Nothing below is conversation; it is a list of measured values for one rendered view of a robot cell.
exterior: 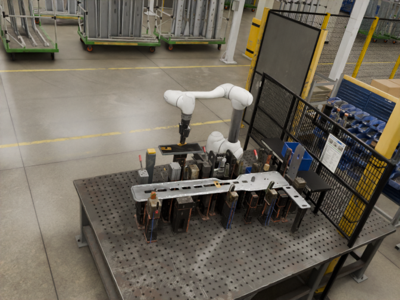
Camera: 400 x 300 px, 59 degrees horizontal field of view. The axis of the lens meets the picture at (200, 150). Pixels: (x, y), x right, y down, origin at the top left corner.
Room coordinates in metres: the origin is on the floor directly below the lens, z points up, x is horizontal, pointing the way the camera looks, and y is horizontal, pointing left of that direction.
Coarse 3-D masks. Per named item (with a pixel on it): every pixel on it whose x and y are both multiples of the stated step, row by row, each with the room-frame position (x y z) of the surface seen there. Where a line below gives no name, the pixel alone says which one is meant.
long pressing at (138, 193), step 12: (192, 180) 2.39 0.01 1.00; (204, 180) 2.42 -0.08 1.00; (216, 180) 2.45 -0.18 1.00; (228, 180) 2.48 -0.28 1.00; (240, 180) 2.52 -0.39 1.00; (264, 180) 2.59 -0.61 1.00; (276, 180) 2.62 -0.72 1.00; (132, 192) 2.10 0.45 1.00; (144, 192) 2.12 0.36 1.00; (156, 192) 2.15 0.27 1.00; (168, 192) 2.18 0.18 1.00; (180, 192) 2.20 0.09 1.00; (192, 192) 2.23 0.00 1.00; (204, 192) 2.26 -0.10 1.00; (216, 192) 2.30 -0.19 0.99
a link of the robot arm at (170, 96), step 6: (168, 90) 2.69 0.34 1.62; (174, 90) 2.69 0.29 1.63; (216, 90) 2.92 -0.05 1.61; (222, 90) 2.95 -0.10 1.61; (168, 96) 2.63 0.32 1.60; (174, 96) 2.62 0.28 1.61; (198, 96) 2.80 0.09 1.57; (204, 96) 2.82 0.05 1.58; (210, 96) 2.84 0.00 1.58; (216, 96) 2.89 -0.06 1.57; (222, 96) 2.96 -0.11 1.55; (168, 102) 2.64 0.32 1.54; (174, 102) 2.60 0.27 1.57
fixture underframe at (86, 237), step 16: (80, 208) 2.44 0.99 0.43; (80, 224) 2.45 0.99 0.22; (80, 240) 2.43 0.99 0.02; (96, 256) 2.10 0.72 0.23; (352, 256) 2.74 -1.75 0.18; (368, 256) 2.62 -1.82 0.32; (320, 272) 2.17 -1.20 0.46; (352, 272) 2.67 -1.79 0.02; (112, 288) 1.82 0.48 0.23; (304, 288) 2.17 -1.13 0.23
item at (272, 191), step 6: (270, 192) 2.38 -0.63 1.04; (276, 192) 2.38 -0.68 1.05; (264, 198) 2.42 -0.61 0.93; (270, 198) 2.36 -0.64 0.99; (276, 198) 2.36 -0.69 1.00; (264, 204) 2.40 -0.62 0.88; (270, 204) 2.36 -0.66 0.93; (264, 210) 2.39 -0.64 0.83; (270, 210) 2.38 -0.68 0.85; (264, 216) 2.36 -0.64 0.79; (270, 216) 2.36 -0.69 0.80; (264, 222) 2.36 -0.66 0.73
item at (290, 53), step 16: (272, 16) 5.58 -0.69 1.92; (272, 32) 5.51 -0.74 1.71; (288, 32) 5.23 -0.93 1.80; (304, 32) 4.99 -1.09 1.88; (320, 32) 4.76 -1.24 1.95; (256, 48) 5.69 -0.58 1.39; (272, 48) 5.43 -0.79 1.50; (288, 48) 5.16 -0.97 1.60; (304, 48) 4.92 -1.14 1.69; (320, 48) 4.69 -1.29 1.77; (256, 64) 5.65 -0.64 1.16; (272, 64) 5.36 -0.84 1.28; (288, 64) 5.08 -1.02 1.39; (304, 64) 4.85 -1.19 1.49; (256, 80) 5.59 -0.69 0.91; (272, 80) 5.28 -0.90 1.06; (288, 80) 5.02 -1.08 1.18; (304, 80) 4.77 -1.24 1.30; (256, 96) 5.50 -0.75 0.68; (272, 96) 5.21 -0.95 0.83; (288, 96) 4.95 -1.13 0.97; (304, 96) 4.69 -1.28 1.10; (256, 128) 5.36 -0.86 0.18
